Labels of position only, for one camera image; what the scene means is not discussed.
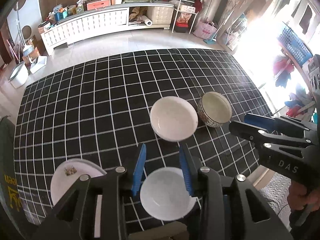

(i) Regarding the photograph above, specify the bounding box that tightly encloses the white bowl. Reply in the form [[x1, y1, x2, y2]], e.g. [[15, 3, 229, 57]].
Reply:
[[150, 96, 199, 142], [140, 167, 197, 222]]

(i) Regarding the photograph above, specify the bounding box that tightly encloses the pink storage box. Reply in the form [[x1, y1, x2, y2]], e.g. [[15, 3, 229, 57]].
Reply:
[[86, 0, 111, 11]]

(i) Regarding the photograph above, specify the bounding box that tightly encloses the blue laundry basket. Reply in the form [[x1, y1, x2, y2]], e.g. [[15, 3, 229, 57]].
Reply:
[[278, 22, 313, 67]]

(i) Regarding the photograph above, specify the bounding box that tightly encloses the black white grid tablecloth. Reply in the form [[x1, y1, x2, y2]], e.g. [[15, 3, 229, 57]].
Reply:
[[14, 48, 272, 225]]

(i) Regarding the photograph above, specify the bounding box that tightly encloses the white TV cabinet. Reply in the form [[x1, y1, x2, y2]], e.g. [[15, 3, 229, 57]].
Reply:
[[41, 2, 174, 56]]

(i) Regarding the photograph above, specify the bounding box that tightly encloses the patterned ceramic bowl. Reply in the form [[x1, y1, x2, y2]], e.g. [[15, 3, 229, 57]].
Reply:
[[197, 92, 232, 128]]

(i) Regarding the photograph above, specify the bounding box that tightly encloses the paper towel roll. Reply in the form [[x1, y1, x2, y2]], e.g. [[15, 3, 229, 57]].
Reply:
[[141, 15, 152, 27]]

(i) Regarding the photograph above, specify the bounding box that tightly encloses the white floral plate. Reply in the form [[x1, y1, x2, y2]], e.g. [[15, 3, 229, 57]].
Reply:
[[50, 158, 107, 205]]

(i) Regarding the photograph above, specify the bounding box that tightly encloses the pink tote bag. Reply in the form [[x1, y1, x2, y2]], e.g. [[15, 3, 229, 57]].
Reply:
[[193, 21, 217, 40]]

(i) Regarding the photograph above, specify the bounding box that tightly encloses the person's right hand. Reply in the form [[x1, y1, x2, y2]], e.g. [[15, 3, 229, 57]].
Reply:
[[287, 181, 320, 212]]

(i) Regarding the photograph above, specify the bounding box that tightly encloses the leaning mattress board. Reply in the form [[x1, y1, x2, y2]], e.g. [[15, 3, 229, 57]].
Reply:
[[215, 0, 273, 54]]

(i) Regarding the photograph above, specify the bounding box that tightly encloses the white metal shelf rack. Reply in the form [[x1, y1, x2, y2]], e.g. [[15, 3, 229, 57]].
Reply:
[[169, 0, 204, 34]]

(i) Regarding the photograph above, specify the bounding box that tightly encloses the white mop bucket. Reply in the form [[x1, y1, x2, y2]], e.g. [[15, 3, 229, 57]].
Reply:
[[8, 61, 29, 88]]

